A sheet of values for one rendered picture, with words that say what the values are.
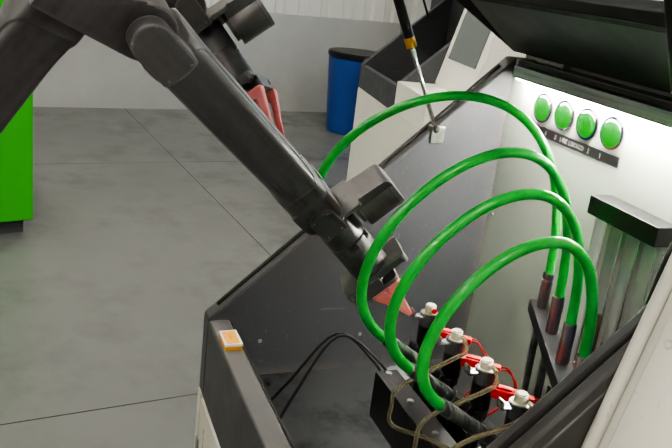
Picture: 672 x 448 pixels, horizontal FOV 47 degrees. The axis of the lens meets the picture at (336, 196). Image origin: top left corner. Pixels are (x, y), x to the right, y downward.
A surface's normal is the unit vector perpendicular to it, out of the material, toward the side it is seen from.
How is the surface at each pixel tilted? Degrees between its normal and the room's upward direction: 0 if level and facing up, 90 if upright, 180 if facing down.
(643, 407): 76
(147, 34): 113
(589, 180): 90
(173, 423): 0
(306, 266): 90
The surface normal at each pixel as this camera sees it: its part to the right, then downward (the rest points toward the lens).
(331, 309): 0.35, 0.32
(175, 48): 0.43, 0.66
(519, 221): -0.93, 0.00
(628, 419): -0.87, -0.23
